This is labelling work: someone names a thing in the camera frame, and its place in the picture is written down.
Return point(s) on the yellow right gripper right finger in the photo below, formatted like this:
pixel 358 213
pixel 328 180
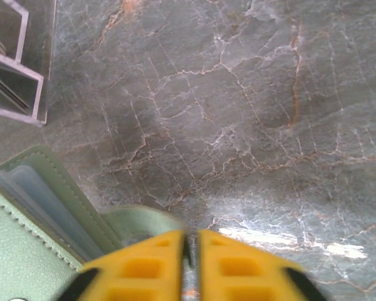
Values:
pixel 238 269

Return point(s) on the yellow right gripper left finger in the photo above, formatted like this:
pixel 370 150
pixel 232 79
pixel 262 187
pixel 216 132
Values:
pixel 138 269

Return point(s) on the green leather card holder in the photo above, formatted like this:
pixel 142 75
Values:
pixel 18 251

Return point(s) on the clear acrylic card stand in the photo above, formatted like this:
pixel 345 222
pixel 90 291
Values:
pixel 40 100

